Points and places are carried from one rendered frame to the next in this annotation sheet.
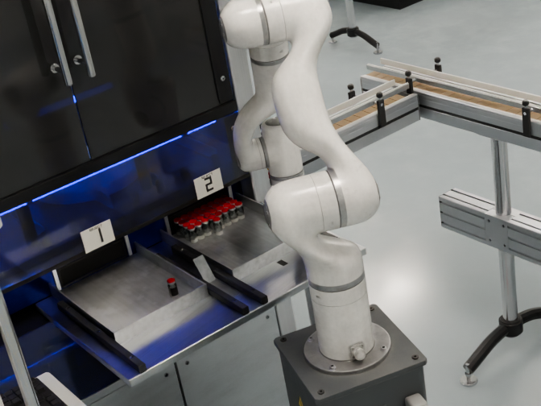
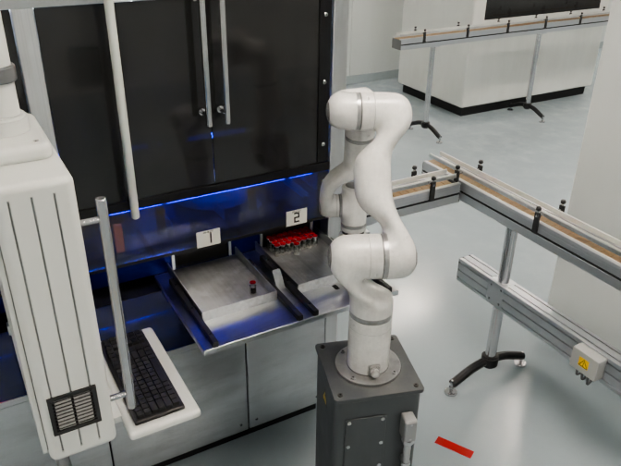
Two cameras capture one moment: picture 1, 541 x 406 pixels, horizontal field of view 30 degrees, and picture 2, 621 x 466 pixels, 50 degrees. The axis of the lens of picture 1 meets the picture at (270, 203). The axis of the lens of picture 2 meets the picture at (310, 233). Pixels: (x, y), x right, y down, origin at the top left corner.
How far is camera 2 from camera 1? 0.29 m
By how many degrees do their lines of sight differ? 3
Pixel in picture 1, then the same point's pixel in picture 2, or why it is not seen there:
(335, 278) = (370, 314)
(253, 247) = (318, 270)
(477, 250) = (477, 299)
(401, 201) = (432, 251)
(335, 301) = (365, 331)
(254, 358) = (302, 345)
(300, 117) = (371, 190)
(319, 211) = (368, 263)
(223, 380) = (276, 356)
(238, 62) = (337, 135)
